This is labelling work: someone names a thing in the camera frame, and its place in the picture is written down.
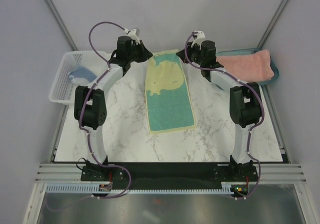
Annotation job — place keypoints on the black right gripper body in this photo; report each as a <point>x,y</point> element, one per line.
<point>193,54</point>

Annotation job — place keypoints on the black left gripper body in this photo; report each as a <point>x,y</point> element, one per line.
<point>134,55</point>

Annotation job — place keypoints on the yellow green towel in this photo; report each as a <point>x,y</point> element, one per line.
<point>168,102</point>

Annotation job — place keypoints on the pink terry towel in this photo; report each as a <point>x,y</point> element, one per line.
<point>247,64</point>

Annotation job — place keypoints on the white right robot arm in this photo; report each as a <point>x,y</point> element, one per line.
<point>245,103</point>

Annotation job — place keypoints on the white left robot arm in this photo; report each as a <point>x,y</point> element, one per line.
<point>90,107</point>

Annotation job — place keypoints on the teal transparent plastic tray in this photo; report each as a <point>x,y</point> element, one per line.
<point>265,78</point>

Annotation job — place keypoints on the blue towel in basket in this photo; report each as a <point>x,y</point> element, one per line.
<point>81,76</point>

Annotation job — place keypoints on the white plastic basket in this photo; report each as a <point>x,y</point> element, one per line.
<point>63,90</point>

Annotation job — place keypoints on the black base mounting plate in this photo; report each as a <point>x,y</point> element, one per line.
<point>170,173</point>

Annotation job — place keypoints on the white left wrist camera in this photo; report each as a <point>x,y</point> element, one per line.
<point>133,34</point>

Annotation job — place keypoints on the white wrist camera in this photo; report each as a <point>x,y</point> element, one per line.
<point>133,34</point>
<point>198,38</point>

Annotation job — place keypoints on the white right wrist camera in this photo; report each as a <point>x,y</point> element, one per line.
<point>198,38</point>

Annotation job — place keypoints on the right corner frame post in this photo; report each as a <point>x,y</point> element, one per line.
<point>272,23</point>

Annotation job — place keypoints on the corner frame post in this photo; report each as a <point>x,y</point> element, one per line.
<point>272,23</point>
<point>61,25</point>

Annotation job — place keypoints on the left corner frame post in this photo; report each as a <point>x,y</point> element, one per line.
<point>61,25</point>

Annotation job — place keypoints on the silver aluminium rail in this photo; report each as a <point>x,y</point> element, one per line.
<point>266,173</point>

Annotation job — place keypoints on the white slotted cable duct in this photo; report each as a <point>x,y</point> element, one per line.
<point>144,188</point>

